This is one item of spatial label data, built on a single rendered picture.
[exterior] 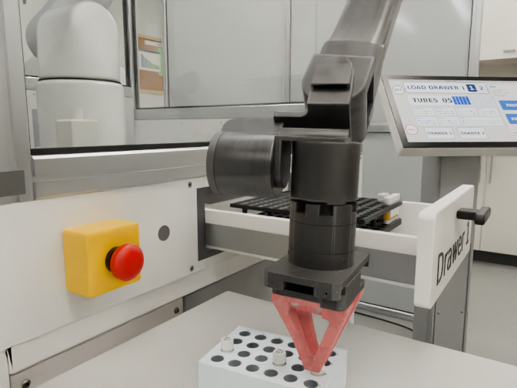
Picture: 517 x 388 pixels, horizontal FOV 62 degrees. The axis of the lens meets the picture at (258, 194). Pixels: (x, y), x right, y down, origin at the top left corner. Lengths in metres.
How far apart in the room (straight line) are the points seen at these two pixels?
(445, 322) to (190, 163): 1.29
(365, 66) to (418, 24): 1.99
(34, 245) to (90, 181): 0.09
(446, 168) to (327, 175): 1.26
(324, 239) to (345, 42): 0.20
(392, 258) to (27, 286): 0.40
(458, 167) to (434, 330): 0.59
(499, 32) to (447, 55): 1.67
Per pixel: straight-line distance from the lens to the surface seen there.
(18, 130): 0.49
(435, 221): 0.50
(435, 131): 1.48
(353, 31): 0.47
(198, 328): 0.59
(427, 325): 1.72
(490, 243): 3.69
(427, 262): 0.51
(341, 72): 0.38
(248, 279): 0.82
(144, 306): 0.62
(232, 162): 0.36
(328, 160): 0.34
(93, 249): 0.49
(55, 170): 0.50
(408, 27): 2.41
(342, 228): 0.35
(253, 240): 0.62
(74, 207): 0.52
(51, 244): 0.51
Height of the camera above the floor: 1.02
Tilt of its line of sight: 9 degrees down
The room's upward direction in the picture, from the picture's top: straight up
